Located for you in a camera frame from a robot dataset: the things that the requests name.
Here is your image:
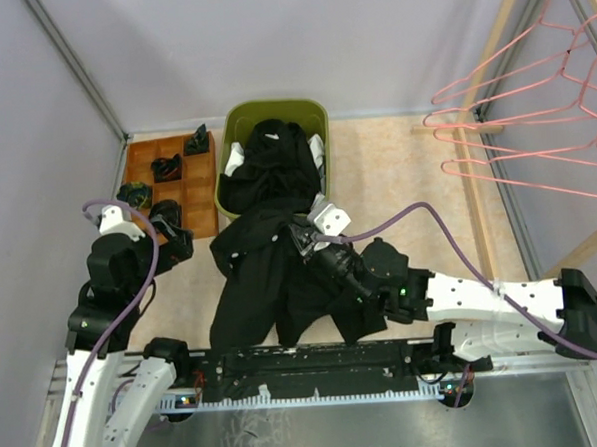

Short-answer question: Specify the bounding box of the rolled black sock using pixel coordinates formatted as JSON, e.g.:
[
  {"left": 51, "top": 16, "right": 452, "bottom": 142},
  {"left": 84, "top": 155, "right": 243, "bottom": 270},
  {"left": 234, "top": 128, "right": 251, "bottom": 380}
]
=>
[
  {"left": 149, "top": 154, "right": 183, "bottom": 184},
  {"left": 149, "top": 199, "right": 182, "bottom": 228},
  {"left": 183, "top": 123, "right": 210, "bottom": 156}
]

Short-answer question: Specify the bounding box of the pink hanger of grey shirt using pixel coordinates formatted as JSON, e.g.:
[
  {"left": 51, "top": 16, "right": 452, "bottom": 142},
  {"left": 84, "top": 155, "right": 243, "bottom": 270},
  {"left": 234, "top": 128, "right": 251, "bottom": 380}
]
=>
[{"left": 438, "top": 117, "right": 597, "bottom": 214}]

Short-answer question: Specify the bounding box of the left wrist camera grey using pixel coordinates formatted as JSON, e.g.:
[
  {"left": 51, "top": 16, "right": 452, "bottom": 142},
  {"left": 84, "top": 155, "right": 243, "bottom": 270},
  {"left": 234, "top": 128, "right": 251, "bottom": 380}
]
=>
[{"left": 98, "top": 205, "right": 146, "bottom": 242}]

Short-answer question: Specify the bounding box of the orange wooden compartment tray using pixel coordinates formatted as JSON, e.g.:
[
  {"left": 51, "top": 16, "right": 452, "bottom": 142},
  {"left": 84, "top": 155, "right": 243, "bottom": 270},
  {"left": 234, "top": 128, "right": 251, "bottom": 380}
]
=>
[{"left": 123, "top": 133, "right": 219, "bottom": 239}]

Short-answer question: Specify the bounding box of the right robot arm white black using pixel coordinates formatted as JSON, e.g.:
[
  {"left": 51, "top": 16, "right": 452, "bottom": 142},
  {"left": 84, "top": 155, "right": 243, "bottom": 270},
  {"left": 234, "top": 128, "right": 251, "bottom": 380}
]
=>
[{"left": 290, "top": 224, "right": 597, "bottom": 372}]

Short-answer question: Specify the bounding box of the black shirt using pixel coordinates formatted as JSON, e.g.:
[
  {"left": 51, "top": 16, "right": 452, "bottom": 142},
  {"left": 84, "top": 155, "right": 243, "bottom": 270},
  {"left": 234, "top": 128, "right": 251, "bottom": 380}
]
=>
[
  {"left": 218, "top": 119, "right": 322, "bottom": 215},
  {"left": 209, "top": 198, "right": 387, "bottom": 350}
]

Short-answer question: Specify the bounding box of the rolled black sock centre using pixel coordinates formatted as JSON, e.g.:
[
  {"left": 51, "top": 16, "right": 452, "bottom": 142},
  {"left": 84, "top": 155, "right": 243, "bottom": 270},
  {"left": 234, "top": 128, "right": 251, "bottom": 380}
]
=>
[{"left": 149, "top": 154, "right": 183, "bottom": 184}]

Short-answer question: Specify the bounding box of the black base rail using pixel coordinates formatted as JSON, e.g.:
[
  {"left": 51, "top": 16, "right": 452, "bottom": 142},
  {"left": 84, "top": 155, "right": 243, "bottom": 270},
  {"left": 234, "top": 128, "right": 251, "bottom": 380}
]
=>
[{"left": 149, "top": 333, "right": 493, "bottom": 406}]

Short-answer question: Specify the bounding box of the wooden clothes rack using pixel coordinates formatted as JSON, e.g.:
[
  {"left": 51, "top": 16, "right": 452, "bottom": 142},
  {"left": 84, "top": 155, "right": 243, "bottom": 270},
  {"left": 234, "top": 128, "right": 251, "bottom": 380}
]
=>
[{"left": 412, "top": 0, "right": 597, "bottom": 277}]

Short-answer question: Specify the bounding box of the green plastic basket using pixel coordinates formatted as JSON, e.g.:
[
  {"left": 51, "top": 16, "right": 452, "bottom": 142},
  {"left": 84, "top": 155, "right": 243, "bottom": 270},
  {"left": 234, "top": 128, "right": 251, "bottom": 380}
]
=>
[{"left": 215, "top": 98, "right": 331, "bottom": 220}]

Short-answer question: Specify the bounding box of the pink hanger of white shirt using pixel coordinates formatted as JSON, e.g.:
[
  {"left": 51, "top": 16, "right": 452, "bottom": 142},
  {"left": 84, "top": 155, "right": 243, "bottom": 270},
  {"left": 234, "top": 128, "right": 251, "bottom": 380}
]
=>
[{"left": 424, "top": 42, "right": 597, "bottom": 152}]

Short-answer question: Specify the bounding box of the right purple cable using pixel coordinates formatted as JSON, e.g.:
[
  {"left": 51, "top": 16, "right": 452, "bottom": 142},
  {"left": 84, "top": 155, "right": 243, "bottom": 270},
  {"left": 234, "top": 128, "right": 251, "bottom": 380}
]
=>
[{"left": 313, "top": 192, "right": 597, "bottom": 376}]

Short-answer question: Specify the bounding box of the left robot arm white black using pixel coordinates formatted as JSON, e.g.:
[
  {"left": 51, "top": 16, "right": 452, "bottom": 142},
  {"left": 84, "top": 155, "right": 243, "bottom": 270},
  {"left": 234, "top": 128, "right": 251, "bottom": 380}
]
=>
[{"left": 52, "top": 205, "right": 194, "bottom": 447}]

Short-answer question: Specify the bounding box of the rolled black sock bottom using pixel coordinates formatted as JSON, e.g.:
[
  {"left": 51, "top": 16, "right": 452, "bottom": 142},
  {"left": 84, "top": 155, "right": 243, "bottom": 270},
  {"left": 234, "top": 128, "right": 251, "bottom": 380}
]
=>
[{"left": 149, "top": 199, "right": 182, "bottom": 228}]

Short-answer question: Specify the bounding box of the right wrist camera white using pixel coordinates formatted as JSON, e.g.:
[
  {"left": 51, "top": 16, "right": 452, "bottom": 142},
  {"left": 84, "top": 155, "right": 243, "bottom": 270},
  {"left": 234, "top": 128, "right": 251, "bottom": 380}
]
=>
[{"left": 307, "top": 193, "right": 351, "bottom": 237}]

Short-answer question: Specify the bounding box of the white shirt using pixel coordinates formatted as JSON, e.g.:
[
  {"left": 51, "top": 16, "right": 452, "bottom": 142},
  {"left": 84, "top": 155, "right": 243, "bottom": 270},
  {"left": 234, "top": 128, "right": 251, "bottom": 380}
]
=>
[{"left": 224, "top": 133, "right": 325, "bottom": 176}]

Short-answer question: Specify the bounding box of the rolled dark sock green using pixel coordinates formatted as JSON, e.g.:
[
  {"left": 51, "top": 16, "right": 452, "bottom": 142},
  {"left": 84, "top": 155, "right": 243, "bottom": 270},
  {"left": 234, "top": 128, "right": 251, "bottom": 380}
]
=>
[{"left": 116, "top": 181, "right": 153, "bottom": 210}]

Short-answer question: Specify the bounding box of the pink hanger of black shirt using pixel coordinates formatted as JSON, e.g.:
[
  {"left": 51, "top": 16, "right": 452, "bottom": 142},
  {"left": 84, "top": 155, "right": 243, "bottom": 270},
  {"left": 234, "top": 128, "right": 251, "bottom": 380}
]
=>
[{"left": 416, "top": 12, "right": 597, "bottom": 133}]

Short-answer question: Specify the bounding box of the rolled black sock top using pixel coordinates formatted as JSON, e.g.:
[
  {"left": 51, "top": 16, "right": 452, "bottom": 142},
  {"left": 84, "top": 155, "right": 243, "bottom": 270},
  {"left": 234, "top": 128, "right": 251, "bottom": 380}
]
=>
[{"left": 183, "top": 123, "right": 210, "bottom": 156}]

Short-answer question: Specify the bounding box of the white cable duct strip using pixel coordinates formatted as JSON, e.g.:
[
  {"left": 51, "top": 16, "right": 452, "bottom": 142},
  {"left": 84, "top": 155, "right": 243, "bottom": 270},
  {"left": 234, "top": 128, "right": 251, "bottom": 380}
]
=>
[{"left": 155, "top": 380, "right": 459, "bottom": 415}]

